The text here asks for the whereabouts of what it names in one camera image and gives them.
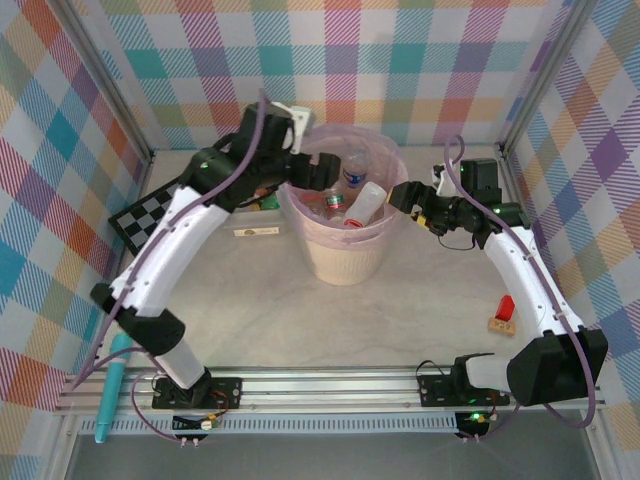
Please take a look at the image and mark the slotted grey cable duct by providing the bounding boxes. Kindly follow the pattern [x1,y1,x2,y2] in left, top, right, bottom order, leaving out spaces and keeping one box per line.
[79,414,460,437]

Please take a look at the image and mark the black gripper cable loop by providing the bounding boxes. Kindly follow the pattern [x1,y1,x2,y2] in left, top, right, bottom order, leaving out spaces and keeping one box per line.
[437,232,476,252]

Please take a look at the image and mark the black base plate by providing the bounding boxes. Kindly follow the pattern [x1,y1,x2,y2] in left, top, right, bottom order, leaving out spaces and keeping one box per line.
[151,375,245,410]
[416,373,512,407]

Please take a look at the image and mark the clear bottle blue cap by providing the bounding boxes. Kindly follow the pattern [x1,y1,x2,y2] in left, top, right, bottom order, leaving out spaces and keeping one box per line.
[342,148,371,191]

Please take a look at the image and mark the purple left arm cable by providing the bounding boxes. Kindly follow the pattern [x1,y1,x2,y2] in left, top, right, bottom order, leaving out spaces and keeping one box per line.
[67,88,266,444]

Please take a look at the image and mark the aluminium frame post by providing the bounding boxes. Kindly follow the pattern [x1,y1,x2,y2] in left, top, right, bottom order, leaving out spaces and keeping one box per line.
[497,0,601,154]
[49,0,156,169]

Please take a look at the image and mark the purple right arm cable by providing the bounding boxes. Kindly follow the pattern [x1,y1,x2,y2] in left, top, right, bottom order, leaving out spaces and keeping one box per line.
[442,134,599,431]

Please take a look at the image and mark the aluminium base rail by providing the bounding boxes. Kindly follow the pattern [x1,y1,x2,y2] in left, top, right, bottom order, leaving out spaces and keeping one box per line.
[54,364,607,414]

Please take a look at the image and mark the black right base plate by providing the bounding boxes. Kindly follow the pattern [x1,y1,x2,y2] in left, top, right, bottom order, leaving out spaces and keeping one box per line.
[416,373,512,407]

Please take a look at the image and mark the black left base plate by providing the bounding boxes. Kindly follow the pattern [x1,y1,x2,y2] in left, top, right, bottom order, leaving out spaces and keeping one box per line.
[151,375,245,410]

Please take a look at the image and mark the teal marker pen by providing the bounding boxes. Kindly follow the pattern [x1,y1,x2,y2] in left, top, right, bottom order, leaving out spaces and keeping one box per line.
[94,333,132,444]

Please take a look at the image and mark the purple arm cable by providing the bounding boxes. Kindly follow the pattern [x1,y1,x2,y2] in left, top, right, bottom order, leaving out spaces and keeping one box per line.
[67,88,266,444]
[442,134,599,431]

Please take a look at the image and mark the black grey chessboard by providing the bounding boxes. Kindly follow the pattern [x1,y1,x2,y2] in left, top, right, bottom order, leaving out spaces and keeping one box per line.
[108,187,181,256]

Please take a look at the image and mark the pink plastic bin liner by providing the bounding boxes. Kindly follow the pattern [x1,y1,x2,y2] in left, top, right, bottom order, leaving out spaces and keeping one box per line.
[277,124,409,246]

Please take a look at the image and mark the cream plastic waste bin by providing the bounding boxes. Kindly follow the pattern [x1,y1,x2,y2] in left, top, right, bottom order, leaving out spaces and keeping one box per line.
[298,214,402,287]

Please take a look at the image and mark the white bottle red cap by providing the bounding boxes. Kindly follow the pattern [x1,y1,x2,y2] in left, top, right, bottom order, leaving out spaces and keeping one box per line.
[343,181,390,230]

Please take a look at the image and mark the small connector board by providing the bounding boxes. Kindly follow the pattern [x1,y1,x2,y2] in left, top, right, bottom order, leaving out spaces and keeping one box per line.
[453,410,494,437]
[172,413,222,432]

